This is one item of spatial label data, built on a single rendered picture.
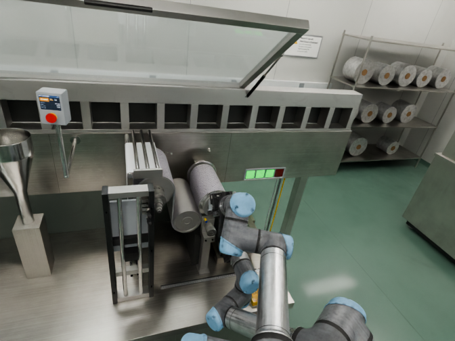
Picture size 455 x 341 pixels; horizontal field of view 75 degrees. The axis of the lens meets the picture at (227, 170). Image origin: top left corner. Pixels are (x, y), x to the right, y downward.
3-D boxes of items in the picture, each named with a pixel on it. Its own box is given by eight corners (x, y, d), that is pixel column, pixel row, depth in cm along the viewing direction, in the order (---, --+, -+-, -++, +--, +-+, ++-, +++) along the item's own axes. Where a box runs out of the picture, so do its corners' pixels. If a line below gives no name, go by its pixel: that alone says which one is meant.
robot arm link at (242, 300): (221, 306, 117) (225, 288, 112) (238, 289, 125) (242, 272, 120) (236, 319, 113) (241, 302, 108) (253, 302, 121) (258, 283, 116)
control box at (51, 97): (38, 126, 88) (32, 93, 83) (48, 118, 94) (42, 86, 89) (64, 128, 89) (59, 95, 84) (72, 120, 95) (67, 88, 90)
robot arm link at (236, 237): (254, 260, 87) (260, 222, 89) (217, 252, 87) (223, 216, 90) (252, 258, 94) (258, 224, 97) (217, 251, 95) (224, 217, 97)
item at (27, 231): (17, 285, 120) (-24, 164, 91) (26, 259, 131) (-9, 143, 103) (57, 279, 125) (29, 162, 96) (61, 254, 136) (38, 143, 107)
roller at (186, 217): (172, 234, 126) (173, 212, 120) (164, 199, 146) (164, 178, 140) (200, 231, 130) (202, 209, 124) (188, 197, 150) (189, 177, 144)
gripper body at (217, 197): (227, 193, 116) (237, 190, 105) (229, 214, 115) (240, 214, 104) (208, 194, 114) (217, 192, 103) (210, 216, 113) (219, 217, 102)
